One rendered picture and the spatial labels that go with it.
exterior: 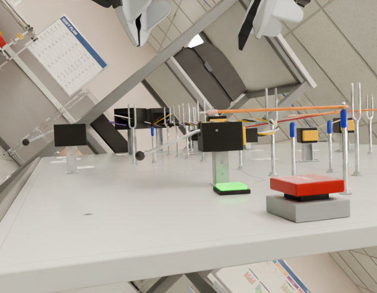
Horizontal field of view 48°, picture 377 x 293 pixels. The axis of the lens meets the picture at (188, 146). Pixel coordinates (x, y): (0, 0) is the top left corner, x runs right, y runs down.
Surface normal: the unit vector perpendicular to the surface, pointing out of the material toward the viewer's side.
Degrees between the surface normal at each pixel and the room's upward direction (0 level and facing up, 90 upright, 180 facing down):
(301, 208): 90
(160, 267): 90
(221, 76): 90
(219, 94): 90
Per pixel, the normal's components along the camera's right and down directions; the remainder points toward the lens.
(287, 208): -0.96, 0.05
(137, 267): 0.29, 0.04
